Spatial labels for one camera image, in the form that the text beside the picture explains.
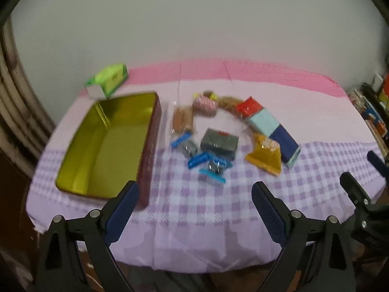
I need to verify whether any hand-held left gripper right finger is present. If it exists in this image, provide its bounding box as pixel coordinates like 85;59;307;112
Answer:
252;181;355;292

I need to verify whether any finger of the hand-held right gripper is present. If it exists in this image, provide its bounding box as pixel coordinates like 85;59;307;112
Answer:
340;172;371;209
367;150;389;183

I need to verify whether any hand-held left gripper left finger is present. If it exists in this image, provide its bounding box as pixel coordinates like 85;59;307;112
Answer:
36;181;140;292

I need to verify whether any yellow orange snack packet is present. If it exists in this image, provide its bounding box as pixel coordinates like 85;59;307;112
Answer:
246;134;282;177

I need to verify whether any gold rectangular tin box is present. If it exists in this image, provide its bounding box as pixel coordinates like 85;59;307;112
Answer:
55;91;161;210

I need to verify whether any blue-ended round candy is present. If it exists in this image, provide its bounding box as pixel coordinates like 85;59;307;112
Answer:
171;132;210;169
199;155;233;183

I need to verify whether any light blue navy packet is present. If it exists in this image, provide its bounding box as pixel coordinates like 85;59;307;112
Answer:
246;109;301;170

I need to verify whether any grey green snack box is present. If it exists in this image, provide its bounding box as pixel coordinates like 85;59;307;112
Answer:
201;128;239;160

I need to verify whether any red snack packet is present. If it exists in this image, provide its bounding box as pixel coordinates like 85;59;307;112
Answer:
236;97;264;118

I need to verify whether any brown wafer packet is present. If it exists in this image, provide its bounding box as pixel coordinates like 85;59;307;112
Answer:
172;106;195;134

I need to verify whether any clear brown cookie packet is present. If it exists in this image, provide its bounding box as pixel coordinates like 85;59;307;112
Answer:
217;97;244;114

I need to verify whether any pink checked snack packet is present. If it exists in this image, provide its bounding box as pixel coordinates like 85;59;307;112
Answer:
192;96;217;118

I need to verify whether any small yellow brown snack packet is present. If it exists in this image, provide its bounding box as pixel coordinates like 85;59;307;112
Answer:
194;90;219;101

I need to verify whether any cluttered shelf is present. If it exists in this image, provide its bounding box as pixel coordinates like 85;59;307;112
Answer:
346;70;389;155

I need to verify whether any pink purple checked tablecloth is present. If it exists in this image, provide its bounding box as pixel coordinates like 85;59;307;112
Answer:
26;58;386;274

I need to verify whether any dark wooden cabinet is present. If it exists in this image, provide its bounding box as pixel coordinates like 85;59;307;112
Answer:
0;146;40;250

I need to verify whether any green tissue box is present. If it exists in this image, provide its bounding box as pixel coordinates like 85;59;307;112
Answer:
84;64;129;98

